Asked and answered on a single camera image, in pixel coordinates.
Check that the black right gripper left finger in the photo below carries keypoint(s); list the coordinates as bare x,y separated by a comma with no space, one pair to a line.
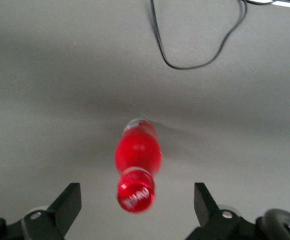
65,207

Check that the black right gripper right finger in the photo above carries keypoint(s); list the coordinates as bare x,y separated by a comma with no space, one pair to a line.
208,207

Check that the red coke bottle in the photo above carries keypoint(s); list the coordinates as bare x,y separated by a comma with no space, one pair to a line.
137,160

